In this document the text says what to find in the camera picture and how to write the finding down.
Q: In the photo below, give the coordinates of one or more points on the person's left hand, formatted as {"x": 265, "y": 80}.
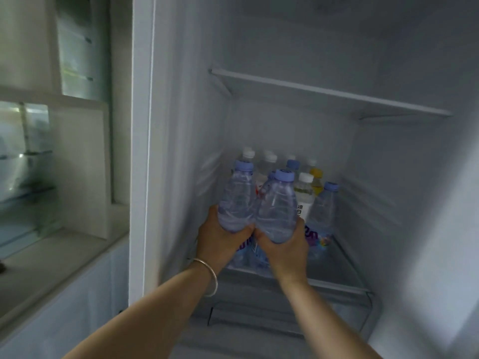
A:
{"x": 215, "y": 242}

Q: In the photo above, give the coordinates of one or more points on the person's right hand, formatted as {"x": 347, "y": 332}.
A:
{"x": 286, "y": 257}

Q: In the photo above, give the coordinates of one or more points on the person's left thumb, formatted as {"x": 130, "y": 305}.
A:
{"x": 247, "y": 232}

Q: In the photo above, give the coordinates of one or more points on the person's right thumb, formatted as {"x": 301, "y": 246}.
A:
{"x": 261, "y": 237}

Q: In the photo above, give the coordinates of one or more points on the clear blue-cap water bottle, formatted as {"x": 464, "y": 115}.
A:
{"x": 235, "y": 198}
{"x": 271, "y": 175}
{"x": 277, "y": 209}
{"x": 292, "y": 165}

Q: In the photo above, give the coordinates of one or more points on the person's left forearm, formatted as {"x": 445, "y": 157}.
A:
{"x": 149, "y": 317}

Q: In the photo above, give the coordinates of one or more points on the person's right forearm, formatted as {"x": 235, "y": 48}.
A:
{"x": 322, "y": 321}

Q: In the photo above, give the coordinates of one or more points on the blue-label clear water bottle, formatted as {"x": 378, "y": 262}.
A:
{"x": 258, "y": 259}

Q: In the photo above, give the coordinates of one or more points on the white-label white-cap drink bottle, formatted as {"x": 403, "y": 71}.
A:
{"x": 305, "y": 194}

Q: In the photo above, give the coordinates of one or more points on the purple-label blue-cap water bottle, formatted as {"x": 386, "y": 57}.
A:
{"x": 322, "y": 216}

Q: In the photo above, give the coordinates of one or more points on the clear white-cap drink bottle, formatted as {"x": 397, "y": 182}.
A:
{"x": 248, "y": 154}
{"x": 270, "y": 160}
{"x": 310, "y": 163}

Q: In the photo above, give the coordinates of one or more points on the clear refrigerator drawer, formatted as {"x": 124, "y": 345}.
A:
{"x": 254, "y": 314}

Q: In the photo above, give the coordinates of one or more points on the yellow drink bottle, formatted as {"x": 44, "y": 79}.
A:
{"x": 317, "y": 183}

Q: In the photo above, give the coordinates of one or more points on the glass refrigerator shelf with bottles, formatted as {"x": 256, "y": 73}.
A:
{"x": 336, "y": 272}

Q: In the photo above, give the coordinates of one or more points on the white refrigerator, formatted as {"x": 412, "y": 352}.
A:
{"x": 411, "y": 183}

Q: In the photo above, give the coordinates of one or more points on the empty glass refrigerator shelf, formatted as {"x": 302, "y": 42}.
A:
{"x": 336, "y": 94}

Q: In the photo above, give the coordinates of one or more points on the white display cabinet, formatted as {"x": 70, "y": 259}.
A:
{"x": 82, "y": 164}

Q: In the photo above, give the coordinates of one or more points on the glass cabinet shelf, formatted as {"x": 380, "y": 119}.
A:
{"x": 30, "y": 154}
{"x": 26, "y": 194}
{"x": 76, "y": 73}

